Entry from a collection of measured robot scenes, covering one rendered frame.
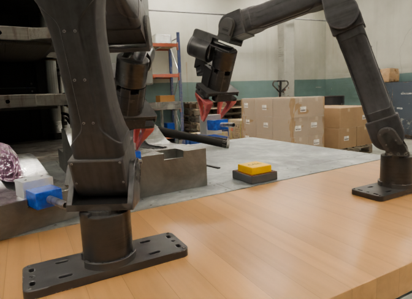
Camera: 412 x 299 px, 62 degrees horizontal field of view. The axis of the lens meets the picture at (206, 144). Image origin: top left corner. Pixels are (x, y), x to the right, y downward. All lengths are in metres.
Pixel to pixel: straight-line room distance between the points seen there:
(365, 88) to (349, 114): 4.70
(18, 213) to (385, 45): 8.49
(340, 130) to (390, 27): 3.90
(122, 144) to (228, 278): 0.20
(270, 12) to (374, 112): 0.32
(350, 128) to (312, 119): 0.88
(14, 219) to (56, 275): 0.19
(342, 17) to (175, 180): 0.48
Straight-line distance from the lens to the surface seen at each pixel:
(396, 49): 8.58
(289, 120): 4.63
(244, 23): 0.85
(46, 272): 0.48
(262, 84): 8.80
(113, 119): 0.41
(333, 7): 0.79
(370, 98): 0.78
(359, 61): 0.79
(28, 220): 0.64
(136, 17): 0.57
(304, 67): 9.57
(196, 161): 0.79
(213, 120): 0.91
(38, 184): 0.64
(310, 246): 0.52
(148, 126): 0.68
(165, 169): 0.75
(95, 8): 0.38
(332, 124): 5.39
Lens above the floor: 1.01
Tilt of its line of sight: 8 degrees down
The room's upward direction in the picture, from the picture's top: 2 degrees counter-clockwise
